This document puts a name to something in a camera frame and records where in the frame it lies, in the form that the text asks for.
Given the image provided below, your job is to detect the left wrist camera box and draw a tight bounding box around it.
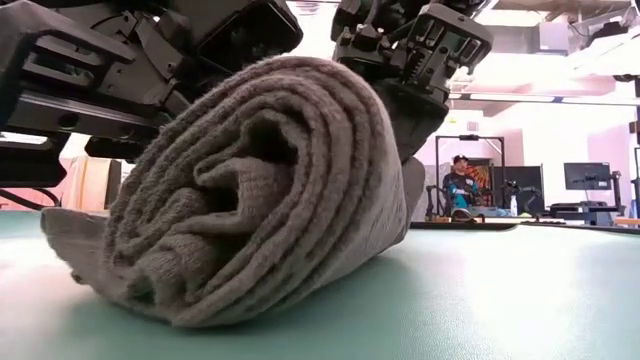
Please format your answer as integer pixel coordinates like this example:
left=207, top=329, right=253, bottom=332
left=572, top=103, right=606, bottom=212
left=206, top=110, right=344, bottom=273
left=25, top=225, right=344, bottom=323
left=196, top=0, right=305, bottom=79

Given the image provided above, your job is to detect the black monitor stand desk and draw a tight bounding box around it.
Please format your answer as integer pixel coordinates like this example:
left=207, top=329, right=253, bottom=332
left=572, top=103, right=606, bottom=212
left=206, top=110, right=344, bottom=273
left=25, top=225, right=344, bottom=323
left=548, top=169, right=627, bottom=227

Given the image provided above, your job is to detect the long ceiling light strip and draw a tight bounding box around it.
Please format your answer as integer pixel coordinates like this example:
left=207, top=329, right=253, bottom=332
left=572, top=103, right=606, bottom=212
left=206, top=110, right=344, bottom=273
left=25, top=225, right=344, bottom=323
left=448, top=92, right=640, bottom=107

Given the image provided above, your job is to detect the small monitor on stand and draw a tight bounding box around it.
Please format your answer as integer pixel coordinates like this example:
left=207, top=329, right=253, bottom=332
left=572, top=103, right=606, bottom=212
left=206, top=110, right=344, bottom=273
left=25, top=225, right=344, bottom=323
left=563, top=161, right=613, bottom=192

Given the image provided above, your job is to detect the grey woven towel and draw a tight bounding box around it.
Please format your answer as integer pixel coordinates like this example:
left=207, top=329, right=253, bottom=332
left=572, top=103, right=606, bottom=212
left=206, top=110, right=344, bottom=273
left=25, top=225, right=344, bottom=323
left=39, top=54, right=427, bottom=330

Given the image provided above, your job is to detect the black metal frame stand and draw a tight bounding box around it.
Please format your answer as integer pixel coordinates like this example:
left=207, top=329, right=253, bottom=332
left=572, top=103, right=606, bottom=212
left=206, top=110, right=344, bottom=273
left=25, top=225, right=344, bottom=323
left=435, top=133, right=506, bottom=216

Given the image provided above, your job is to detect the pale fabric curtain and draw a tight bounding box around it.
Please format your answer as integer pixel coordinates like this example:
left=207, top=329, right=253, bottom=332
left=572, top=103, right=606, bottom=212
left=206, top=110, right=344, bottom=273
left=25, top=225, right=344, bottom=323
left=62, top=154, right=124, bottom=212

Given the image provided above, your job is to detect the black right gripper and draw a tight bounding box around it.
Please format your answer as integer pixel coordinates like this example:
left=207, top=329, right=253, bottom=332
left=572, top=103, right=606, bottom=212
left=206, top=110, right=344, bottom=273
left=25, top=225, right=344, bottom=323
left=329, top=0, right=494, bottom=165

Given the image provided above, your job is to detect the thick black curved cable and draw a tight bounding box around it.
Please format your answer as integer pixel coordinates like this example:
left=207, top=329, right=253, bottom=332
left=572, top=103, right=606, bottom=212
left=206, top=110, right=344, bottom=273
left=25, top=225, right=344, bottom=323
left=0, top=187, right=62, bottom=210

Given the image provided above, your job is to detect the black partition panel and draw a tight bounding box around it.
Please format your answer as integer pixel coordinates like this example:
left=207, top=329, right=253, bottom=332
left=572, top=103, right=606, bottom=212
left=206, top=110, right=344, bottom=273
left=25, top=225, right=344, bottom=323
left=492, top=165, right=546, bottom=217

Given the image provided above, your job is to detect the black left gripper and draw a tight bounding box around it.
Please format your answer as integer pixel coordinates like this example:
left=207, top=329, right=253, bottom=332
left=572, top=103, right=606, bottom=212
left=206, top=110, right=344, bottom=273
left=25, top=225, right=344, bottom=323
left=0, top=0, right=211, bottom=189

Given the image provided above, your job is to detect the orange patterned picture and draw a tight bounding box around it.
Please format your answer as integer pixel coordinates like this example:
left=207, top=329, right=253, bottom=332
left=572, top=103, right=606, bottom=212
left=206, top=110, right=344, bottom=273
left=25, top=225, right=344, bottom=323
left=464, top=164, right=495, bottom=207

